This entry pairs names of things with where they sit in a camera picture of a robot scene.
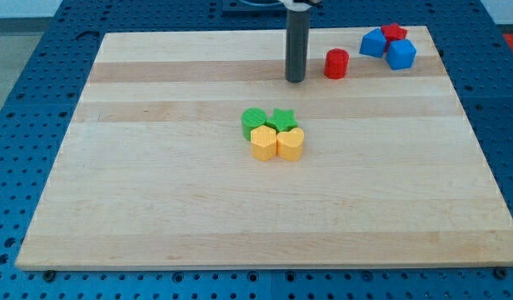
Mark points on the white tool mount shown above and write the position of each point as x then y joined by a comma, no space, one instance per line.
300,4

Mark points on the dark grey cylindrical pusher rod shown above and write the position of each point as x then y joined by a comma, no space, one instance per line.
297,33

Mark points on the red cylinder block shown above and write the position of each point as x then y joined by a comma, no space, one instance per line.
336,63

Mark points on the blue cube block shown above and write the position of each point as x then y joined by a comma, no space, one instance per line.
401,54

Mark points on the blue pentagon block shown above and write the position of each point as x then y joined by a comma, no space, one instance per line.
373,43

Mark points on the red star block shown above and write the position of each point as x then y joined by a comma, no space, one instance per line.
393,32

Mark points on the green star block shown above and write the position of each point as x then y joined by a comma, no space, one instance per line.
282,120

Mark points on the green cylinder block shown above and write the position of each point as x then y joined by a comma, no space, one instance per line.
252,118

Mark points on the yellow heart block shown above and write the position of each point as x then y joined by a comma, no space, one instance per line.
290,144

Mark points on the yellow hexagon block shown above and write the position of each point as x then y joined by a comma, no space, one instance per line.
263,143

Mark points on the light wooden board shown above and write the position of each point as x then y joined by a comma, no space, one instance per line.
154,174

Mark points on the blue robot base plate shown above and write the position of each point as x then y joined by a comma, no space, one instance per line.
251,7

